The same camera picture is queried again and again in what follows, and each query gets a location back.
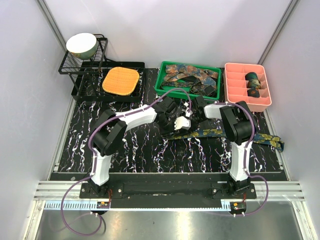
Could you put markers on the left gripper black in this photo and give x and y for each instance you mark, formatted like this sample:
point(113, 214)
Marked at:
point(169, 133)

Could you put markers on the blue yellow floral tie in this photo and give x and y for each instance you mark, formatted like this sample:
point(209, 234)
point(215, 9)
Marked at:
point(259, 138)

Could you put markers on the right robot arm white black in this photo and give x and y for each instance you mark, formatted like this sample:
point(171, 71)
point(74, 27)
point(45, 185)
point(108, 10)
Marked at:
point(240, 129)

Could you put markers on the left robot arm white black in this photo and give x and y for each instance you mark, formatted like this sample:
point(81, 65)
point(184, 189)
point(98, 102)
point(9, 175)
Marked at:
point(110, 129)

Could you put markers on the dark patterned tie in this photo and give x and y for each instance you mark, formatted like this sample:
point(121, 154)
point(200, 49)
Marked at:
point(194, 85)

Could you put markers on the green plastic bin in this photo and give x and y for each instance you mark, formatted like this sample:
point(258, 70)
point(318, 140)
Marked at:
point(183, 93)

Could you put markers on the orange teal patterned tie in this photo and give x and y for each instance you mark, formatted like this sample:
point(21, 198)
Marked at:
point(175, 72)

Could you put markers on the pink divided organizer box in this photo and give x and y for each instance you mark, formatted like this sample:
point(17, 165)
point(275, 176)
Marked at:
point(237, 85)

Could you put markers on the rolled black orange tie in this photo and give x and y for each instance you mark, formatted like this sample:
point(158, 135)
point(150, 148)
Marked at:
point(253, 92)

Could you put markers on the orange woven square mat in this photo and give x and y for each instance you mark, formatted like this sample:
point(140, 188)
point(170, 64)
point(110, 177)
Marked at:
point(120, 81)

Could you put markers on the rolled dark green tie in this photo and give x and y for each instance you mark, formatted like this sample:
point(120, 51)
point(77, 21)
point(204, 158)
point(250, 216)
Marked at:
point(251, 76)

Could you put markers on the white green ceramic bowl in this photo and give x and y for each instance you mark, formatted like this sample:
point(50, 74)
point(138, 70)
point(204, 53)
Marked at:
point(82, 45)

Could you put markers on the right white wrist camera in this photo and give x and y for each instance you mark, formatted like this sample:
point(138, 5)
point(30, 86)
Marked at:
point(187, 109)

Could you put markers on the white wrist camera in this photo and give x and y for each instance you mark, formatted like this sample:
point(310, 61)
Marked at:
point(187, 109)
point(182, 122)

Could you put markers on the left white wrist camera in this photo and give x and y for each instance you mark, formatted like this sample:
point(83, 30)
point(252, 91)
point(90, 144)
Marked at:
point(182, 122)

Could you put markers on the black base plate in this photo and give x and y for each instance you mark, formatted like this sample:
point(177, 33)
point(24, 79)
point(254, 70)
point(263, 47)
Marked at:
point(198, 202)

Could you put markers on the black wire dish rack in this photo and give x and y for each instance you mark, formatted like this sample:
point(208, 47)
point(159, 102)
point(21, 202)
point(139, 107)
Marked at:
point(87, 75)

